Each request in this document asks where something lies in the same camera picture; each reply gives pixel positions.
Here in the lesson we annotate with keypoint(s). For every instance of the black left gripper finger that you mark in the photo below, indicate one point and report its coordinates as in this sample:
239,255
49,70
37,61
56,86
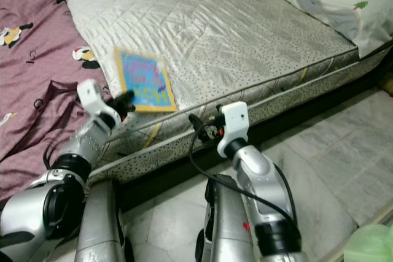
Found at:
124,98
129,110

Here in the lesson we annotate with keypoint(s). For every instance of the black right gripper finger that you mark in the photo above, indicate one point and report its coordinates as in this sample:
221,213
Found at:
217,111
197,127

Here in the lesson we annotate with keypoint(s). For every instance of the colourful children's book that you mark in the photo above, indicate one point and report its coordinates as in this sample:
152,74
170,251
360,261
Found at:
146,81

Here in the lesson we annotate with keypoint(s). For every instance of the purple cartoon print blanket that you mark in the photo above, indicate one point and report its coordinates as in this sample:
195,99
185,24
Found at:
37,78

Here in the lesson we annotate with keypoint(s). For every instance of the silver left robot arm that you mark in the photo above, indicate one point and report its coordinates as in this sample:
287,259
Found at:
24,207

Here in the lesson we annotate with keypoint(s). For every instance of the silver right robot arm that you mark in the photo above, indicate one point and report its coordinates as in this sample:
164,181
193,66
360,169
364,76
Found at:
252,170

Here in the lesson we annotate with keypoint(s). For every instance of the black bed base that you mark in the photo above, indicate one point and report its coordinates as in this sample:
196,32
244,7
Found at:
159,173

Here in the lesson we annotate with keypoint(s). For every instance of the white quilted mattress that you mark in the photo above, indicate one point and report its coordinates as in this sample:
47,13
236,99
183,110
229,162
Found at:
221,29

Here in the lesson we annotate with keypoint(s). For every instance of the silver robot right leg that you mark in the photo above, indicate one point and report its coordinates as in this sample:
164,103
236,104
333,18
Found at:
221,225

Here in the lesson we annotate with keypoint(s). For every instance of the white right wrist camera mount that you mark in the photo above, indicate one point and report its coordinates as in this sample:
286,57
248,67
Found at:
234,126

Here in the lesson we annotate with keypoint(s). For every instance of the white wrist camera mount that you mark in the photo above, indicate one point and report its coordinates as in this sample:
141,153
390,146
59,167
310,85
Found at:
92,96
234,126

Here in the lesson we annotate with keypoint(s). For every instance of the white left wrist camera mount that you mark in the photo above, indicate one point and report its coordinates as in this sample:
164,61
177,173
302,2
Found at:
92,96

